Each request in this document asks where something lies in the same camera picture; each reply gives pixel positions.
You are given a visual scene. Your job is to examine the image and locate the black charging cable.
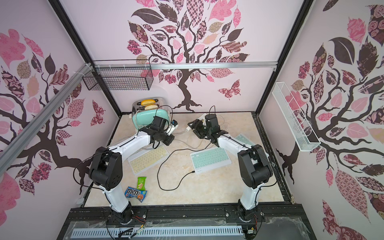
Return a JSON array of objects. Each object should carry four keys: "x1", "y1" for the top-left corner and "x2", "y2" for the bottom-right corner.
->
[{"x1": 155, "y1": 140, "x2": 213, "y2": 192}]

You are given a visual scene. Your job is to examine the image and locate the white power strip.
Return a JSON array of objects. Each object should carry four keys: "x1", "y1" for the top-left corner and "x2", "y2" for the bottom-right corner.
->
[{"x1": 188, "y1": 113, "x2": 207, "y2": 125}]

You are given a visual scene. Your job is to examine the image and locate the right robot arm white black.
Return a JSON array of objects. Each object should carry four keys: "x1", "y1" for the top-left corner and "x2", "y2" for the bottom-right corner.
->
[{"x1": 187, "y1": 114, "x2": 273, "y2": 222}]

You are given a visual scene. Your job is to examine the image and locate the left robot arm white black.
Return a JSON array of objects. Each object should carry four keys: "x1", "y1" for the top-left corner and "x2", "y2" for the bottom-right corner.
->
[{"x1": 89, "y1": 116, "x2": 178, "y2": 224}]

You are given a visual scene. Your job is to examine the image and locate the mint green toaster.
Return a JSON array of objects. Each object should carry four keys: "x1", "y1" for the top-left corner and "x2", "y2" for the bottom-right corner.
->
[{"x1": 132, "y1": 97, "x2": 171, "y2": 130}]

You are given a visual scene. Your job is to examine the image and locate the yellow bread slice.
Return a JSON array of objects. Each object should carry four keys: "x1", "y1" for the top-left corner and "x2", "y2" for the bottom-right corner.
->
[{"x1": 141, "y1": 99, "x2": 156, "y2": 106}]

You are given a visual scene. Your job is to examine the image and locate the green snack packet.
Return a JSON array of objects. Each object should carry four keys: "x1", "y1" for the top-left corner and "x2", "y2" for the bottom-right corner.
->
[{"x1": 137, "y1": 177, "x2": 146, "y2": 191}]

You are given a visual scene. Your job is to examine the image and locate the blue m&m's candy bag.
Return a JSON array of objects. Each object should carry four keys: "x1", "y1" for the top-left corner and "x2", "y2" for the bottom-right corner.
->
[{"x1": 125, "y1": 187, "x2": 147, "y2": 203}]

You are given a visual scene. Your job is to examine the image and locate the white charging cable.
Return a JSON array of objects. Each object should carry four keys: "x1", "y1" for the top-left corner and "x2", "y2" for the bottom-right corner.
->
[{"x1": 170, "y1": 114, "x2": 232, "y2": 151}]

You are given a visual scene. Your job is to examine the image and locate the green wireless keyboard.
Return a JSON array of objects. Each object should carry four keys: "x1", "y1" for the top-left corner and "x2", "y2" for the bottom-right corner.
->
[{"x1": 190, "y1": 148, "x2": 232, "y2": 174}]

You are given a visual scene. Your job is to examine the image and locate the yellow wireless keyboard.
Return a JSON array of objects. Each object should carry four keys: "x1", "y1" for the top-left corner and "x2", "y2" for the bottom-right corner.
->
[{"x1": 127, "y1": 145, "x2": 170, "y2": 175}]

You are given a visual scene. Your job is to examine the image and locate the black wire basket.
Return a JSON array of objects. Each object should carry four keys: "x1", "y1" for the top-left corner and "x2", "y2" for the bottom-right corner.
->
[{"x1": 82, "y1": 61, "x2": 154, "y2": 91}]

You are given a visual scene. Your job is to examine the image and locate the white wire shelf basket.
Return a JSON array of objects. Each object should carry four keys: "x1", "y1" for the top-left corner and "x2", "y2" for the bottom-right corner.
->
[{"x1": 272, "y1": 82, "x2": 321, "y2": 152}]

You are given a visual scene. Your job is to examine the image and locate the white vented cable duct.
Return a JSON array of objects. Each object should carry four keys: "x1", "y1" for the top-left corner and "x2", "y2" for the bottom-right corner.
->
[{"x1": 69, "y1": 226, "x2": 243, "y2": 240}]

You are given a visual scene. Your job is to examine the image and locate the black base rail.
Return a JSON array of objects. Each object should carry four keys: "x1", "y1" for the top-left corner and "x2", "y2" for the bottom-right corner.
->
[{"x1": 65, "y1": 202, "x2": 308, "y2": 226}]

